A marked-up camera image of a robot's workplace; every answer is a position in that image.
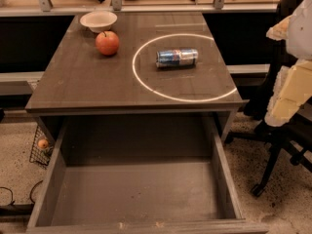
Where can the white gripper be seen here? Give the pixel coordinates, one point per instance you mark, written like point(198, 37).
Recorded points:
point(300, 38)

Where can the blue silver redbull can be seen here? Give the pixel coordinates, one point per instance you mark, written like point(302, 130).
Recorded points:
point(176, 57)

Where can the black office chair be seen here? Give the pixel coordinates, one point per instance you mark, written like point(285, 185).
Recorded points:
point(294, 136)

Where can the red apple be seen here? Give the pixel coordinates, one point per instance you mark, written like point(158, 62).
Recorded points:
point(107, 43)

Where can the white bowl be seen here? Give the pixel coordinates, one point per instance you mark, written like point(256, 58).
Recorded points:
point(98, 21)

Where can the open grey wooden drawer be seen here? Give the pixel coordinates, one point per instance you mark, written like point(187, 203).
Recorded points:
point(139, 174)

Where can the small orange fruit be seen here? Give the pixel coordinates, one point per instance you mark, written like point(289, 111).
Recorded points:
point(42, 143)

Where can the black wire basket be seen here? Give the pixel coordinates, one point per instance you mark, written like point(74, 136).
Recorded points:
point(38, 156)

